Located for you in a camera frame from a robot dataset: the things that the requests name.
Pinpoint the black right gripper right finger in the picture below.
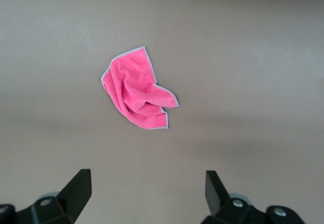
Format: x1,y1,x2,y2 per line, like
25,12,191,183
201,170,268,224

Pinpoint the pink towel with grey edge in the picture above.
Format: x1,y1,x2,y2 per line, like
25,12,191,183
100,46,181,130

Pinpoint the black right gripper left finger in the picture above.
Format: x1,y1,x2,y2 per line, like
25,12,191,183
15,168,92,224

